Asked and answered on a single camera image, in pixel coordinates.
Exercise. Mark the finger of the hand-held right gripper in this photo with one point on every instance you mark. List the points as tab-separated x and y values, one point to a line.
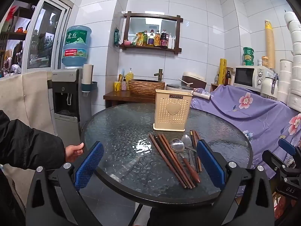
287	144
274	161

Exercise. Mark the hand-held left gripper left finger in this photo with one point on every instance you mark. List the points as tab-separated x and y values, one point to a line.
89	164

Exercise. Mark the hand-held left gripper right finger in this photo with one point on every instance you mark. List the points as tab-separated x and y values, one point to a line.
210	164

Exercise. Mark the steel spoon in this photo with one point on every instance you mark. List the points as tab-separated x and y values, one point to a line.
187	140

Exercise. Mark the dark wooden chopstick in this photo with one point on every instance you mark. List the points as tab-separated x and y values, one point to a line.
170	160

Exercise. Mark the beige plastic utensil holder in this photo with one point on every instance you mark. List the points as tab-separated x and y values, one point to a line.
172	117

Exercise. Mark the another person's forearm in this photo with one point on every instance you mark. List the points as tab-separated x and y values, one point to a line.
30	141

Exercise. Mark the purple floral cloth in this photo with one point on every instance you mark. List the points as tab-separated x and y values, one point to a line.
247	117

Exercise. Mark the white electric kettle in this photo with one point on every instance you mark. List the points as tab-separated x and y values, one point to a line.
268	87

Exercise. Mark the wooden vanity table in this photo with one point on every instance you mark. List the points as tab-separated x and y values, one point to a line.
122	96

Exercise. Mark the wooden box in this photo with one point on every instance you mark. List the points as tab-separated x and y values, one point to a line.
214	87

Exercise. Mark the teal cup holder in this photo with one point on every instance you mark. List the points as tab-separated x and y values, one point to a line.
90	87

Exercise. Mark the white microwave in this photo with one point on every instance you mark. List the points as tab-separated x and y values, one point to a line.
244	77

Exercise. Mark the yellow cup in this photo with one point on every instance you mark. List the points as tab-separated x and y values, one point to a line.
117	86

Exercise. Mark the white pot with glass lid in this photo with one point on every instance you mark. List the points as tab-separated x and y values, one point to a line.
178	86

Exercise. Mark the small clear bottle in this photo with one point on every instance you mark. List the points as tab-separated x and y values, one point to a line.
216	80

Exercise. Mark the grey water dispenser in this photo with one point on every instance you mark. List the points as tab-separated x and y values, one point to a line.
68	82

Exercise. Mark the white ladle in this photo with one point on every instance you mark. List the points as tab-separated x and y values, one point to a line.
185	82

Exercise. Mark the floral cup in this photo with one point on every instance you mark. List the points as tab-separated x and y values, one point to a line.
124	86

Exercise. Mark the white jar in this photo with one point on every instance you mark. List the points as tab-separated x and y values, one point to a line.
259	62

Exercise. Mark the brown white rice cooker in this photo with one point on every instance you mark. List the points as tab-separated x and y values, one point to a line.
197	78

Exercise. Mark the brown glass bottle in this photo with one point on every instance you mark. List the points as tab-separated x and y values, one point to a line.
227	78

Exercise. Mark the white paper cup sleeve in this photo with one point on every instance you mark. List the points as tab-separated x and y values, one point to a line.
87	74

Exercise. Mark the beige cloth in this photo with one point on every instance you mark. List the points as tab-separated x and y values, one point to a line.
30	91

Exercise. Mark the yellow roll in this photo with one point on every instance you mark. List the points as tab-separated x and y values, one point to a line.
222	71

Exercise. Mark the woven wash basin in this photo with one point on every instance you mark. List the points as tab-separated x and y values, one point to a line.
145	88

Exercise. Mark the yellow soap dispenser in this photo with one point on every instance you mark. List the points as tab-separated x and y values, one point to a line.
129	77

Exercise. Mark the blue toothbrush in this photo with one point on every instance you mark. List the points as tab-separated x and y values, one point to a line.
122	74

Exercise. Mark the tall paper cup stack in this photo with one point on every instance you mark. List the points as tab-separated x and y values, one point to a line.
270	44

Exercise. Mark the brass faucet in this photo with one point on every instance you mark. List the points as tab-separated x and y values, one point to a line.
160	74

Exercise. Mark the blue water jug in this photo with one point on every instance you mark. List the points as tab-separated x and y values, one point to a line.
75	47

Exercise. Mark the white squeeze bottle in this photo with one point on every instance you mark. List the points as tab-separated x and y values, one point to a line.
173	42

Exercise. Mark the pink bowl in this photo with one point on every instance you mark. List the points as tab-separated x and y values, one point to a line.
127	42

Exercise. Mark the green hanging packet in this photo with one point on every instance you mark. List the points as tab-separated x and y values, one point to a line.
116	36

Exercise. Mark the dark sauce bottle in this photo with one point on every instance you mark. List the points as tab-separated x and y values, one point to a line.
164	40

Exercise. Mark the yellow label bottle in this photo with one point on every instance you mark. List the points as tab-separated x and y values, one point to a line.
157	40

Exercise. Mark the green bottle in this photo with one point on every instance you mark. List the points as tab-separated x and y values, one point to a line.
145	38

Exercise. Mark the purple label bottle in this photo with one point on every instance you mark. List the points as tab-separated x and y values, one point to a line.
151	40

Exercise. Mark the sliding window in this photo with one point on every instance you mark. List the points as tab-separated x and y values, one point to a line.
44	28

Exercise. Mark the wooden display shelf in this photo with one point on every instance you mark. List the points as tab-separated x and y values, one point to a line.
14	35

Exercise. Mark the wooden framed mirror shelf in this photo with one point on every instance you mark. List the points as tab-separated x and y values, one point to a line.
152	23

